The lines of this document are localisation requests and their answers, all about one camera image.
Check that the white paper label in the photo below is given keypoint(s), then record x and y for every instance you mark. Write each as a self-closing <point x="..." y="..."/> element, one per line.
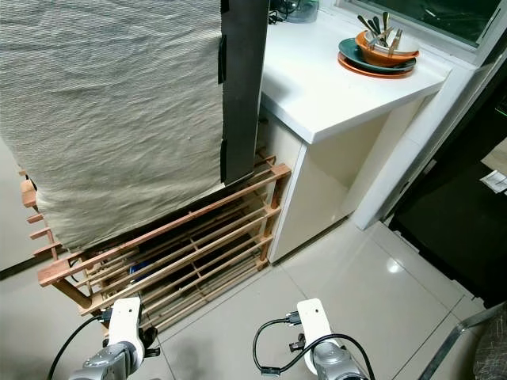
<point x="495" y="182"/>

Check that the gold metal cutlery piece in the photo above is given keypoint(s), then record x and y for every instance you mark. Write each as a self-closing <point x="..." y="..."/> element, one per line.
<point x="386" y="22"/>
<point x="396" y="39"/>
<point x="365" y="23"/>

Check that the orange bowl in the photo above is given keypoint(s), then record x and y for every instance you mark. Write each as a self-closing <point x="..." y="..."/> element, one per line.
<point x="384" y="58"/>

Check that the orange plate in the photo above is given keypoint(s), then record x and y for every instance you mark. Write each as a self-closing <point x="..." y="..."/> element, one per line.
<point x="376" y="75"/>

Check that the grey metal bar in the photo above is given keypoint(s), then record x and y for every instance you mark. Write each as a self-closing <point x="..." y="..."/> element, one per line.
<point x="451" y="344"/>

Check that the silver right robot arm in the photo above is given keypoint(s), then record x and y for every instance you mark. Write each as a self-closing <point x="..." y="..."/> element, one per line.
<point x="334" y="366"/>

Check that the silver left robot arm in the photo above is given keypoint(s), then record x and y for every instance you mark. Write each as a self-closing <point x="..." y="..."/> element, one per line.
<point x="107" y="366"/>

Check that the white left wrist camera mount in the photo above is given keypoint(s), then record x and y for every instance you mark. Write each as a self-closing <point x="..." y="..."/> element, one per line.
<point x="124" y="321"/>

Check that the teal plate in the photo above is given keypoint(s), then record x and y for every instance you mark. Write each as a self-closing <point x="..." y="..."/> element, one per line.
<point x="352" y="54"/>

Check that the black flat panel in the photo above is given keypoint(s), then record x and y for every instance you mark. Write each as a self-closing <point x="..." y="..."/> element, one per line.
<point x="244" y="79"/>

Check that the glass jar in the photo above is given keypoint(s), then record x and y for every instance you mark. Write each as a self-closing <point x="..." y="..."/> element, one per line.
<point x="301" y="9"/>

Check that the wooden slatted rack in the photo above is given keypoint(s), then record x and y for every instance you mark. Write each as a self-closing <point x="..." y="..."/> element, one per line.
<point x="59" y="272"/>

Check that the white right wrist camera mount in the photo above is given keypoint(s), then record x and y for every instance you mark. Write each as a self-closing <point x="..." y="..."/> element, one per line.
<point x="314" y="324"/>

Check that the black appliance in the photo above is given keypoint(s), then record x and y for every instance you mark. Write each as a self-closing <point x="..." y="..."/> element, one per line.
<point x="451" y="229"/>

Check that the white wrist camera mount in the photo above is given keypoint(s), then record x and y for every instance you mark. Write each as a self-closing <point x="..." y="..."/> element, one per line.
<point x="314" y="324"/>
<point x="124" y="321"/>

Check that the white counter cabinet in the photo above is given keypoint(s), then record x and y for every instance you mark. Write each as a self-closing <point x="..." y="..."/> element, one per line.
<point x="317" y="87"/>

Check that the beige ribbed cloth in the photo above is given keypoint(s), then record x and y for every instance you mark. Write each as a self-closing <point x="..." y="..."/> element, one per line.
<point x="119" y="103"/>

